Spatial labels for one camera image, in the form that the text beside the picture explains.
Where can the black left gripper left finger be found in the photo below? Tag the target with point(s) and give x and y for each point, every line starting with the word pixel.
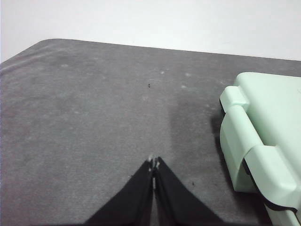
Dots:
pixel 131 204

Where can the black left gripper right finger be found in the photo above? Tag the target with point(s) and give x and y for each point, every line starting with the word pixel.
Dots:
pixel 178 204

